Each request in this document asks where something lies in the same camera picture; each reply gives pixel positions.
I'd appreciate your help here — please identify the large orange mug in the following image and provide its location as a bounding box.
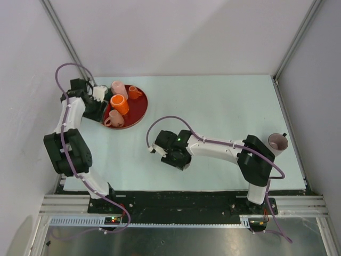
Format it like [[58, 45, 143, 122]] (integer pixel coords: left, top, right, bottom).
[[110, 94, 129, 115]]

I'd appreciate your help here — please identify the small pink mug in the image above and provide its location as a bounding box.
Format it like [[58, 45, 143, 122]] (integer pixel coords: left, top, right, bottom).
[[104, 110, 125, 128]]

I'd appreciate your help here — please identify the mauve pink mug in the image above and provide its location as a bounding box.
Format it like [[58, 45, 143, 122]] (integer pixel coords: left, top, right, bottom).
[[266, 133, 289, 157]]

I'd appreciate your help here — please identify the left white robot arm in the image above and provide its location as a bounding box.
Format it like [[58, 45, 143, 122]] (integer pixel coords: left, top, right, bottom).
[[43, 78, 118, 213]]

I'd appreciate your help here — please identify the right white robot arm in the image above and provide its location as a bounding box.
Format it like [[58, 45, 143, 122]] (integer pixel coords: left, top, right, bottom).
[[150, 130, 275, 214]]

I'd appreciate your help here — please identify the dark green mug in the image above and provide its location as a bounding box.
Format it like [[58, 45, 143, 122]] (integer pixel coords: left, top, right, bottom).
[[104, 88, 113, 102]]

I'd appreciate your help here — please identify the light pink tall mug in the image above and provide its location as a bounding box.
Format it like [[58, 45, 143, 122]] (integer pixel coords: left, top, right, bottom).
[[110, 81, 128, 100]]

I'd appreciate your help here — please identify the small orange mug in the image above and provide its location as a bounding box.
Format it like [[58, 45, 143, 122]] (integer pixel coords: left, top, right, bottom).
[[128, 86, 143, 100]]

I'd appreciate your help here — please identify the red round tray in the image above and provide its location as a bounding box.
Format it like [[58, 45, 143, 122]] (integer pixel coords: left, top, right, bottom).
[[108, 86, 148, 130]]

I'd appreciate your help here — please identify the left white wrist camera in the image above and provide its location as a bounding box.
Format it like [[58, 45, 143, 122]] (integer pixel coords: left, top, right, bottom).
[[92, 85, 108, 102]]

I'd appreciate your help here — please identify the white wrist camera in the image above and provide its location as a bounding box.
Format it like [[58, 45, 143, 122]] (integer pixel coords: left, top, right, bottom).
[[92, 85, 108, 102], [148, 143, 167, 157]]

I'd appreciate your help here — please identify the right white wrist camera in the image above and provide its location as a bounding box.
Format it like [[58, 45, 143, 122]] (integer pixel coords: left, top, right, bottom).
[[148, 143, 167, 157]]

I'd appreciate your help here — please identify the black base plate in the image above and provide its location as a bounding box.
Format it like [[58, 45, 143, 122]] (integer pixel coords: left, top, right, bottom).
[[72, 190, 278, 225]]

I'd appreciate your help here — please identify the aluminium frame rail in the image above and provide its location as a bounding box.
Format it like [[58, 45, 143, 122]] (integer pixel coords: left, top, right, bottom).
[[39, 195, 90, 216]]

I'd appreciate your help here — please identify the grey cable duct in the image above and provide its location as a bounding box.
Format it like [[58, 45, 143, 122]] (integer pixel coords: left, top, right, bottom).
[[50, 216, 250, 229]]

